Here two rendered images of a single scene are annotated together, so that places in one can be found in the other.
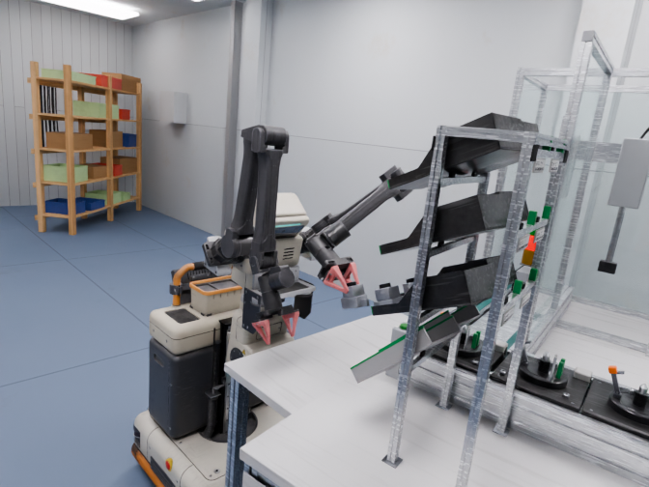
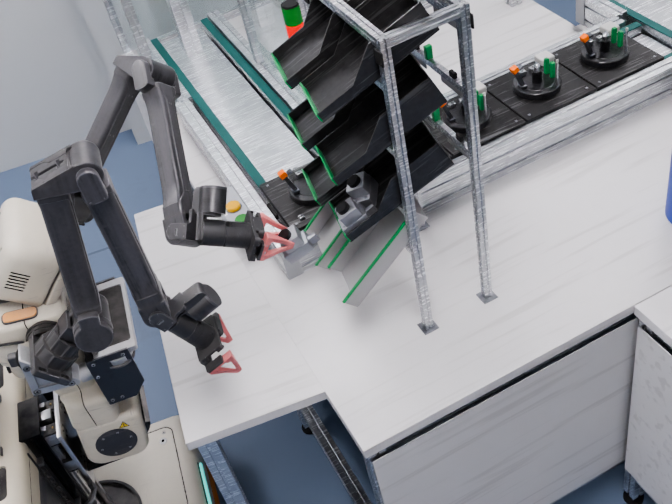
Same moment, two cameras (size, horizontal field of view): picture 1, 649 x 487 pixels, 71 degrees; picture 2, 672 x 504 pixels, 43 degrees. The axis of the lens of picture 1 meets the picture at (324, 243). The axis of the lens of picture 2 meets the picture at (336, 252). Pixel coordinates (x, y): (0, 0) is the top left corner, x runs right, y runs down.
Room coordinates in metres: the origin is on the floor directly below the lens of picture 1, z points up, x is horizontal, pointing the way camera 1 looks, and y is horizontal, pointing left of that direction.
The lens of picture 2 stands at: (0.27, 0.97, 2.45)
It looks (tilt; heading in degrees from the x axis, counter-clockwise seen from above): 43 degrees down; 308
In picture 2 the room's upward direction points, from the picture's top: 14 degrees counter-clockwise
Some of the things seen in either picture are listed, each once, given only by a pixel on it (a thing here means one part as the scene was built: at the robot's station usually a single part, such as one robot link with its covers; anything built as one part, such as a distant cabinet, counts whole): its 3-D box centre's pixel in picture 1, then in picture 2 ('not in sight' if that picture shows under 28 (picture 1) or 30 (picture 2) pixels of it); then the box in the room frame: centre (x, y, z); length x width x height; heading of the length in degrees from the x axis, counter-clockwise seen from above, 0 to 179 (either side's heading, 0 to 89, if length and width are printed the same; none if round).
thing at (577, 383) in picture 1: (545, 363); not in sight; (1.27, -0.70, 1.01); 0.24 x 0.24 x 0.13; 55
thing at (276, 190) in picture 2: (460, 350); (314, 191); (1.42, -0.49, 0.96); 0.24 x 0.24 x 0.02; 55
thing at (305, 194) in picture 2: (461, 344); (313, 186); (1.42, -0.49, 0.98); 0.14 x 0.14 x 0.02
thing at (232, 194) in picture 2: (412, 329); (236, 215); (1.61, -0.37, 0.93); 0.21 x 0.07 x 0.06; 145
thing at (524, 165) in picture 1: (476, 302); (405, 151); (1.05, -0.38, 1.26); 0.36 x 0.21 x 0.80; 145
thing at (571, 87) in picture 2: not in sight; (537, 74); (0.98, -1.10, 1.01); 0.24 x 0.24 x 0.13; 55
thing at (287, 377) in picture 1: (391, 372); (280, 272); (1.43, -0.28, 0.84); 0.90 x 0.70 x 0.03; 136
